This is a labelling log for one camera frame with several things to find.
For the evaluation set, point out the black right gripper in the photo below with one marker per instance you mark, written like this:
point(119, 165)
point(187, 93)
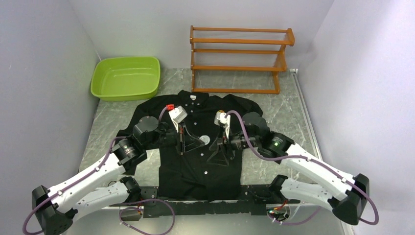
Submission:
point(219, 156)

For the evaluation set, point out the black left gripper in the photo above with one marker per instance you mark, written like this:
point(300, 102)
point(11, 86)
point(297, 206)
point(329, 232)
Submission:
point(190, 142)

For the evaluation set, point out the white round brooch back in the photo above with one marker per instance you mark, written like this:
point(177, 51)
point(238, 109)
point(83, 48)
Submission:
point(205, 139)

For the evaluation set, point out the black button shirt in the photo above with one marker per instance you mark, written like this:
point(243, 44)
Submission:
point(196, 174)

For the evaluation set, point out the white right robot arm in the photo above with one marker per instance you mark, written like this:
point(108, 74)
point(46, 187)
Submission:
point(344, 194)

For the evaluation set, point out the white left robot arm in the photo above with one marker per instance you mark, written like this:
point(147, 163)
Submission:
point(110, 180)

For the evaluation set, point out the orange wooden shoe rack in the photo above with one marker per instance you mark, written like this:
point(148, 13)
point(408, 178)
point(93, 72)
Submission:
point(239, 49)

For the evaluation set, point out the green plastic basin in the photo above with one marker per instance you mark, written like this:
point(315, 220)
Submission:
point(126, 78)

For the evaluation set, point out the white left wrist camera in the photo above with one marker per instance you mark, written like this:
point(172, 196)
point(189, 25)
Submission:
point(177, 115)

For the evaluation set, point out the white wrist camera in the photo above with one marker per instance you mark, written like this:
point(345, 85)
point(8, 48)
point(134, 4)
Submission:
point(177, 115)
point(221, 119)

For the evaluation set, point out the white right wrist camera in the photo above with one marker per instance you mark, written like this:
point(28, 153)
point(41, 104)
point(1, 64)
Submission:
point(221, 119)

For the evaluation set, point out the aluminium table edge rail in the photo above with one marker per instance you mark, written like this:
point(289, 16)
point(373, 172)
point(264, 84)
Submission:
point(345, 228)

